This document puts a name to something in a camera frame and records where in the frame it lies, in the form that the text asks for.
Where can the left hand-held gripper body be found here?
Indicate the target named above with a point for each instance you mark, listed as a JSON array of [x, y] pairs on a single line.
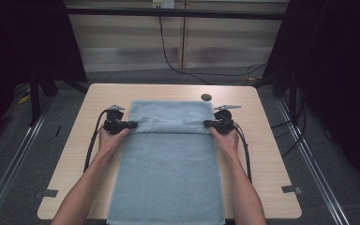
[[115, 122]]

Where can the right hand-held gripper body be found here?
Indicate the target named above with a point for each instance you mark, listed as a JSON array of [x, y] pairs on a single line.
[[223, 122]]

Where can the light blue towel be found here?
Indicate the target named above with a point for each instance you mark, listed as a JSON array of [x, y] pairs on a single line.
[[168, 168]]

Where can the person's right hand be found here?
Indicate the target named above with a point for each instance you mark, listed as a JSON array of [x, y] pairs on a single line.
[[226, 142]]

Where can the person's left hand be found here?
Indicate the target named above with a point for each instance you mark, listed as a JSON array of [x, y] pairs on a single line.
[[111, 142]]

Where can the dark round table grommet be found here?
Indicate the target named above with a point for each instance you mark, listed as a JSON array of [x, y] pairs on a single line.
[[206, 97]]

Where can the small black tape strip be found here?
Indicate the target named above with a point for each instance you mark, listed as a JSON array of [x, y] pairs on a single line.
[[58, 131]]

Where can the black metal stand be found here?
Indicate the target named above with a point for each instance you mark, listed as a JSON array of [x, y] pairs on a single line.
[[292, 97], [35, 100]]

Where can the yellow floor marker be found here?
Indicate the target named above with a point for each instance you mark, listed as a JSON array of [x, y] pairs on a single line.
[[24, 99]]

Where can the grey tape piece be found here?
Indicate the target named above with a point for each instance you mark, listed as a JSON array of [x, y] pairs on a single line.
[[48, 193], [291, 189]]

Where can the black horizontal metal bar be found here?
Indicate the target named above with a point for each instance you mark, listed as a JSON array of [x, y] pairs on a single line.
[[168, 13]]

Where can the dark curtain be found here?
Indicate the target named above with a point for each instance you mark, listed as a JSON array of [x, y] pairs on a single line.
[[22, 47], [340, 78]]

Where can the metal floor rail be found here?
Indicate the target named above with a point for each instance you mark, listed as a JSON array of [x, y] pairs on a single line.
[[9, 175], [315, 162]]

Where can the white wall outlet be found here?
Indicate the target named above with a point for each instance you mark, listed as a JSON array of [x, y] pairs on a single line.
[[163, 3]]

